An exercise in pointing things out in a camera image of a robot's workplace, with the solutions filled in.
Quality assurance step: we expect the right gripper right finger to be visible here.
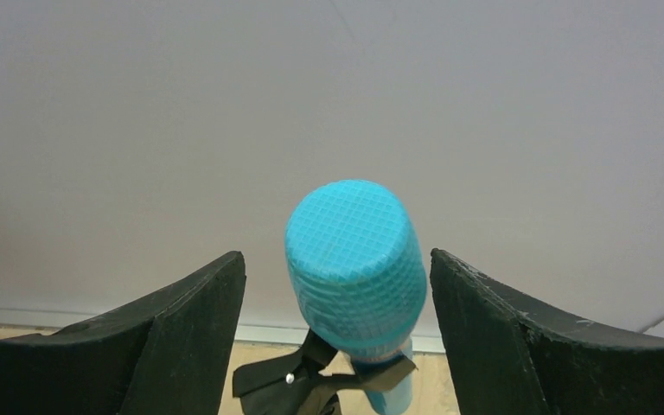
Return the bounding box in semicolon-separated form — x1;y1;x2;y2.
430;249;664;414

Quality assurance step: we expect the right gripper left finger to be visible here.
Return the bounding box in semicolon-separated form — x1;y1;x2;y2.
0;251;246;414

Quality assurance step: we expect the blue microphone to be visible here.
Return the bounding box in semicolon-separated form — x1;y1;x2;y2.
284;179;428;415

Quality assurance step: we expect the black round-base clip stand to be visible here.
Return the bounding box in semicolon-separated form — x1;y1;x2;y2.
232;330;416;414

